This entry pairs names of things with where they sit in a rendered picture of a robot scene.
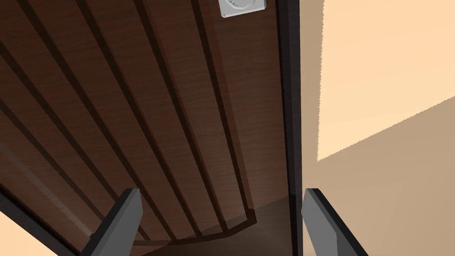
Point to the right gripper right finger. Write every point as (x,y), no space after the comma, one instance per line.
(323,227)

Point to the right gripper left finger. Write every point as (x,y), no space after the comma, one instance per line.
(119,227)

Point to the brown wooden door leaf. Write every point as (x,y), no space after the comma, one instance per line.
(142,106)

